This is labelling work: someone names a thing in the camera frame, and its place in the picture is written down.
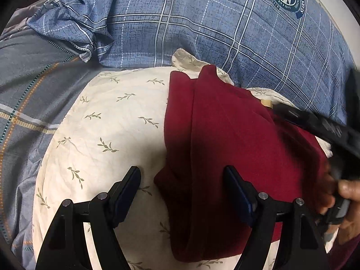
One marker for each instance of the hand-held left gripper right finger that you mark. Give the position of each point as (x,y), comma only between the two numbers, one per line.
(239,194)

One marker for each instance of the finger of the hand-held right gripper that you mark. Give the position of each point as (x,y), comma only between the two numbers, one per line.
(309,121)

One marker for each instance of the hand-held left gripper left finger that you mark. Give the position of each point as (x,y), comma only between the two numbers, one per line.
(127,192)

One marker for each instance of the dark red fleece garment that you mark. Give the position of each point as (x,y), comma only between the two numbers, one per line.
(225,129)

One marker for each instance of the person's right forearm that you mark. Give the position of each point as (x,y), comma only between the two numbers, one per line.
(347,254)

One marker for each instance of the person's right hand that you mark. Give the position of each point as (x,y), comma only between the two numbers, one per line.
(348,188)

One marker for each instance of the cream leaf-print pillow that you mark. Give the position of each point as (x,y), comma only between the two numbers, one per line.
(112,123)

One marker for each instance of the blue plaid pillow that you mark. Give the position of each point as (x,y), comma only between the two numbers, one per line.
(197,19)

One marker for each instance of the grey striped star bedsheet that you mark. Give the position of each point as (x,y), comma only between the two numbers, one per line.
(33,70)

